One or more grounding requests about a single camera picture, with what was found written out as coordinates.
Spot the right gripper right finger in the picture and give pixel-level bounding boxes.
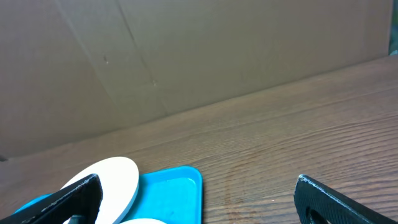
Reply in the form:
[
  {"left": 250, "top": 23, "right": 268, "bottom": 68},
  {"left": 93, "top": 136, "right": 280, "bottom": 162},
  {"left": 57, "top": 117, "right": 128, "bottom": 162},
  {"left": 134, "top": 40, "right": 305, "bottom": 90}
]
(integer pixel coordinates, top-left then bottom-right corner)
[{"left": 294, "top": 174, "right": 397, "bottom": 224}]

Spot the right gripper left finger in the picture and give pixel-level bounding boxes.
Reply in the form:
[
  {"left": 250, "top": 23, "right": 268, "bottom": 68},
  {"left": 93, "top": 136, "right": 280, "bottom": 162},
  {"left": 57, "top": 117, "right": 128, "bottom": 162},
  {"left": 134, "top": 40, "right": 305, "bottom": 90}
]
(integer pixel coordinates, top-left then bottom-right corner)
[{"left": 1, "top": 174, "right": 103, "bottom": 224}]

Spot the teal plastic serving tray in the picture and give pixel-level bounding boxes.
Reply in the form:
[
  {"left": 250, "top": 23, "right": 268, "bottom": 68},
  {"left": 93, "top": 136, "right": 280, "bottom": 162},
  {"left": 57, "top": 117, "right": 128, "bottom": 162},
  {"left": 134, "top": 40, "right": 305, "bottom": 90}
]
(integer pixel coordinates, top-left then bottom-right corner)
[{"left": 14, "top": 165, "right": 203, "bottom": 224}]

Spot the white plate with sauce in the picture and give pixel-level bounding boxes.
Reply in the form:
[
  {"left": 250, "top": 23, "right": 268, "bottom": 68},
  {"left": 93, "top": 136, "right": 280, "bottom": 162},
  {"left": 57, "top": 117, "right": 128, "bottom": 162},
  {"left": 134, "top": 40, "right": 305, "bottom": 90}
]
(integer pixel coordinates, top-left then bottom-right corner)
[{"left": 64, "top": 157, "right": 139, "bottom": 224}]

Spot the light blue rimmed plate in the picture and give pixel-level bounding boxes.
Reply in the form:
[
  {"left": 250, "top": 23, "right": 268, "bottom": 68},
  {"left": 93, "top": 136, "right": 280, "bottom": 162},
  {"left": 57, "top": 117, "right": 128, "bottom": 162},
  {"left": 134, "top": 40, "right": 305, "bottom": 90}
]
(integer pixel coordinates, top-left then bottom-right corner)
[{"left": 120, "top": 218, "right": 166, "bottom": 224}]

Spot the brown cardboard backdrop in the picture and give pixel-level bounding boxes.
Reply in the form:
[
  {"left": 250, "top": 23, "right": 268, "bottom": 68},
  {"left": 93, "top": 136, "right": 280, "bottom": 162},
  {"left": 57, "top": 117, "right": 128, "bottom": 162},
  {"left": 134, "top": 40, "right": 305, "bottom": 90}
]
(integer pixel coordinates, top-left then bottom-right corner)
[{"left": 1, "top": 0, "right": 392, "bottom": 158}]

